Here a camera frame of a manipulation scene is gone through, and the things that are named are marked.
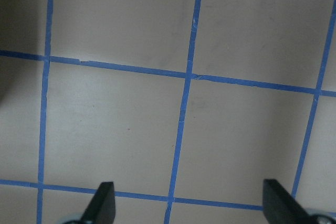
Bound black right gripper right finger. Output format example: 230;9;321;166
262;179;318;224

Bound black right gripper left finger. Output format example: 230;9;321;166
79;182;116;224

